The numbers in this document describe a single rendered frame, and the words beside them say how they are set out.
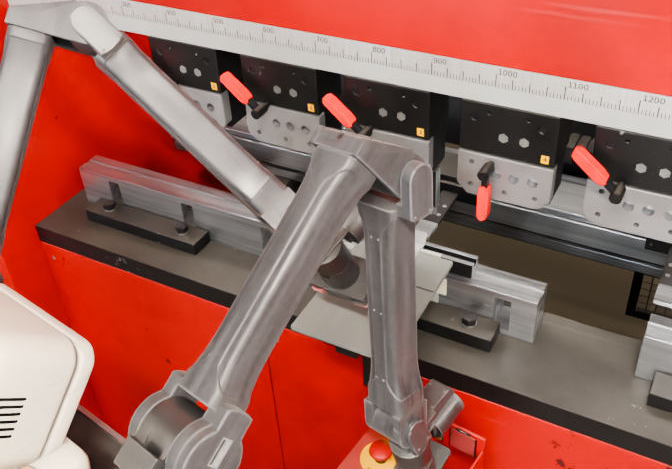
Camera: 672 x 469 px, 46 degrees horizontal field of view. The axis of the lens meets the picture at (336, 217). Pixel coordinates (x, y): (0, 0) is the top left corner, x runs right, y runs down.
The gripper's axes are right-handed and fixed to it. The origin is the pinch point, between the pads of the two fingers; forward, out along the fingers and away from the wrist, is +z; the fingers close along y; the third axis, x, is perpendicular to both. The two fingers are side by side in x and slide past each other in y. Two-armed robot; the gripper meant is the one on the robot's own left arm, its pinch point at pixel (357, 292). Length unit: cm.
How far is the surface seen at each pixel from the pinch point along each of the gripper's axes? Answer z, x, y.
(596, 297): 155, -64, -19
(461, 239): 160, -73, 35
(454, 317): 18.0, -5.9, -11.9
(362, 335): 0.2, 6.4, -3.7
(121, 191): 16, -9, 68
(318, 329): -0.8, 8.1, 3.3
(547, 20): -31, -36, -22
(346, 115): -16.5, -22.8, 7.2
